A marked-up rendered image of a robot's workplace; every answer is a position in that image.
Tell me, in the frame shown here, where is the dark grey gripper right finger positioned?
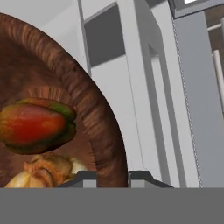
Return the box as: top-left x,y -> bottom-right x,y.
128,170 -> 175,189

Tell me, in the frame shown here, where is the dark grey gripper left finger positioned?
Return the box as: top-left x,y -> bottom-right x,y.
56,170 -> 99,189

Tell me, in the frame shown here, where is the brown wooden bowl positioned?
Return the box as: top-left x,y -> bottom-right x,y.
0,12 -> 130,189

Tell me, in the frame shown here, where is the white fridge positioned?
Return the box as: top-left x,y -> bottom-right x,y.
0,0 -> 202,189

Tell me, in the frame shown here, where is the red green bell pepper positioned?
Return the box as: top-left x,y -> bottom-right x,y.
0,97 -> 78,156

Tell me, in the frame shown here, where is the grey fridge door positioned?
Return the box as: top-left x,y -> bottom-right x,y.
172,10 -> 224,189

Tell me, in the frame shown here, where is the dark grey appliance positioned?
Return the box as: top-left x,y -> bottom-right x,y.
168,0 -> 224,19

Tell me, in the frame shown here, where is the white bar handle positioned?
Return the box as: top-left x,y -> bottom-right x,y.
212,49 -> 224,110

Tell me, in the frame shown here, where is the grey fridge handle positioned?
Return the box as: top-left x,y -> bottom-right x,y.
76,0 -> 92,77

